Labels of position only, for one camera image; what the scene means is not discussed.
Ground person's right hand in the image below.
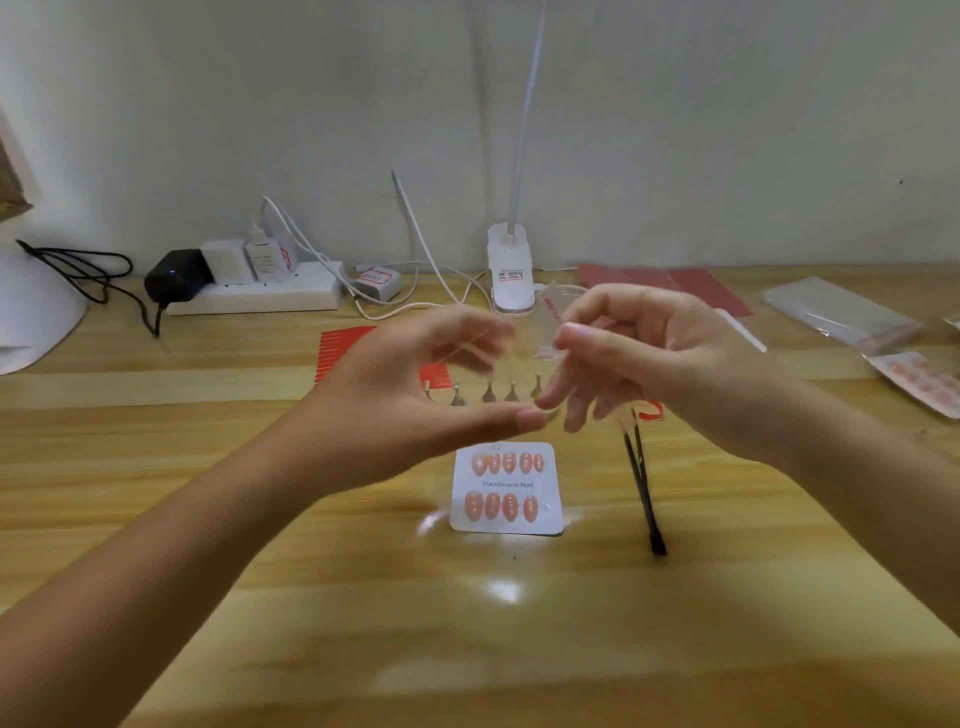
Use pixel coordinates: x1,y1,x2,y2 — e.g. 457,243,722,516
534,282,790,468

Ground person's left hand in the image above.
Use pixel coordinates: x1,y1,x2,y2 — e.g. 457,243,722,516
296,304,551,501

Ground clear plastic bag red print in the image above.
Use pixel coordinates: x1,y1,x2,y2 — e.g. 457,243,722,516
495,281,594,376

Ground person's right forearm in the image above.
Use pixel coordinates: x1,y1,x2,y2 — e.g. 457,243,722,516
750,361,960,639

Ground person's left forearm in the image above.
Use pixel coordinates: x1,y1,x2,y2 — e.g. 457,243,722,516
0,420,335,728

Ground white nail display card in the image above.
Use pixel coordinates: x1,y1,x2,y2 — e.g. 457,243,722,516
448,441,566,537

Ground set of pink press-on nails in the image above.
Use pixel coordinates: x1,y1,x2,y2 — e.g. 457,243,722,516
463,451,546,525

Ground plain red sheet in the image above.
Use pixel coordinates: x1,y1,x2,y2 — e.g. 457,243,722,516
575,262,756,319

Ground white clip desk lamp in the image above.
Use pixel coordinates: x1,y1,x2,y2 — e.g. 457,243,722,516
486,0,549,317

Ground white flat stick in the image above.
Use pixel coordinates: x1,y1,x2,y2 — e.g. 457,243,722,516
716,308,768,354

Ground black tweezers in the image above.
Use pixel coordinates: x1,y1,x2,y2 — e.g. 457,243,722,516
619,408,669,558

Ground red striped sheet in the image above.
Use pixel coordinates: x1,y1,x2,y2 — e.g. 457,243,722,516
314,325,456,392

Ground small white charger red label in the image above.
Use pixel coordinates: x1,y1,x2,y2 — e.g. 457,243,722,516
351,265,404,303

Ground clear zip bag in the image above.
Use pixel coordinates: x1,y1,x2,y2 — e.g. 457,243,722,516
760,276,925,355

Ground white power strip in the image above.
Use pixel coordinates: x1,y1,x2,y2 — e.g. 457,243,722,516
165,260,347,317

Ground white charger with label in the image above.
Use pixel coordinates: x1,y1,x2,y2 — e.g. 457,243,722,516
244,223,293,285

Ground plain white plug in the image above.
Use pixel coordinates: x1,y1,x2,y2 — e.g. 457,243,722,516
200,238,257,287

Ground nail card in clear sleeve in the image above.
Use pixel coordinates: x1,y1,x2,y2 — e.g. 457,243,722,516
865,350,960,421

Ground black power adapter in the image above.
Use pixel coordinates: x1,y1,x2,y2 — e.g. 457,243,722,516
143,249,216,308

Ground white rounded device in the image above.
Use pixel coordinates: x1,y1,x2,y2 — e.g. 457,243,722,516
0,250,90,377

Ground brown object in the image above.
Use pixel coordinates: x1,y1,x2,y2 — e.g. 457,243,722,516
0,137,36,224

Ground thin grey cable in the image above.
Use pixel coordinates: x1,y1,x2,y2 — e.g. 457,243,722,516
390,170,460,304

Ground white cable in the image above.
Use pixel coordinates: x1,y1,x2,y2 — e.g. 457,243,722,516
260,195,492,322

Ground black cable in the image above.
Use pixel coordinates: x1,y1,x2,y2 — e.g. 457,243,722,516
15,239,165,339

